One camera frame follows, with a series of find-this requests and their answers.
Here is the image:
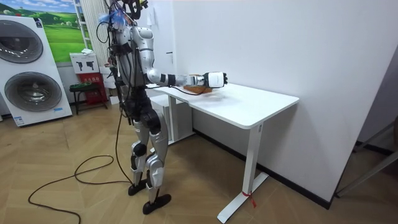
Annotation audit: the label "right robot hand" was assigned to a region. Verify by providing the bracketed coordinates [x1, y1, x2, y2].
[202, 71, 229, 89]

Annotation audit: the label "brown wooden tray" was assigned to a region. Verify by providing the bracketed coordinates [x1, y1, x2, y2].
[183, 73, 214, 95]

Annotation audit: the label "white desk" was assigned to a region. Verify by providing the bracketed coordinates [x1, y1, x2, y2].
[146, 82, 300, 224]

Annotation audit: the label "white drawer cabinet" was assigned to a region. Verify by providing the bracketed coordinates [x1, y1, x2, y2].
[149, 93, 195, 146]

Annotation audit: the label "robot body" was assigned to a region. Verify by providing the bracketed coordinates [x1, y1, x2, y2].
[96, 0, 163, 126]

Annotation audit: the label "robot legs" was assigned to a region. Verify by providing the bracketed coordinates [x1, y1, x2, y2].
[127, 113, 172, 216]

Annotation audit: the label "red box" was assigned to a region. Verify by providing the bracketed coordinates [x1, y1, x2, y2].
[76, 72, 108, 105]

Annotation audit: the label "black stool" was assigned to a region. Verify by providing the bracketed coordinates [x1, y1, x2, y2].
[68, 82, 109, 116]

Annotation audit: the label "white printed cardboard box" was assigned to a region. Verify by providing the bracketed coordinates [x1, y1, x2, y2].
[69, 52, 100, 75]

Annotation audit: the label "white pleated curtain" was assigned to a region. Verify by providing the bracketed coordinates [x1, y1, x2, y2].
[80, 0, 110, 67]

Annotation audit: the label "white washing machine tower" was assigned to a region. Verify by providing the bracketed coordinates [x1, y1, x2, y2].
[0, 14, 73, 128]

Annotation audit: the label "cable bundle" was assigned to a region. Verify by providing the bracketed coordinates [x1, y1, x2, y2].
[98, 0, 127, 31]

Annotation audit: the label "red strap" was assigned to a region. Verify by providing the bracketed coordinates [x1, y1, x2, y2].
[242, 190, 258, 209]

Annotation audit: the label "black floor cable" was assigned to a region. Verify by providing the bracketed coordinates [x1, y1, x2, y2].
[27, 108, 135, 224]

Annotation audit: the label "green landscape wall poster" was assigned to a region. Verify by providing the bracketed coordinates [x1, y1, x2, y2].
[0, 0, 94, 65]

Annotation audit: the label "grey metal frame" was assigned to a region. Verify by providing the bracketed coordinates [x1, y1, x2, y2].
[335, 117, 398, 198]

